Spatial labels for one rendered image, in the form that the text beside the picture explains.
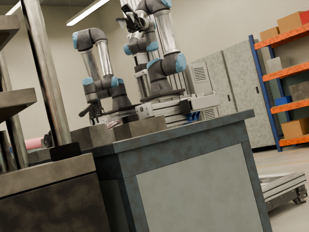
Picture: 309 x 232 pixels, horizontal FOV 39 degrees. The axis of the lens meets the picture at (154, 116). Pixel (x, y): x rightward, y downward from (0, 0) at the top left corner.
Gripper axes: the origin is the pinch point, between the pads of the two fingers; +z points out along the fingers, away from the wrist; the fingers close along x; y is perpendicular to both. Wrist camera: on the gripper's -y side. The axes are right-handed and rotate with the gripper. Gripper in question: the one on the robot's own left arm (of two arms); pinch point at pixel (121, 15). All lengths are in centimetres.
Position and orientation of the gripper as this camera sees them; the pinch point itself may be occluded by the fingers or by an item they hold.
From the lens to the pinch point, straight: 241.4
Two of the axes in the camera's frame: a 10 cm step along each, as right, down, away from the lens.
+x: -8.3, 3.6, 4.3
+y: 3.6, 9.3, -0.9
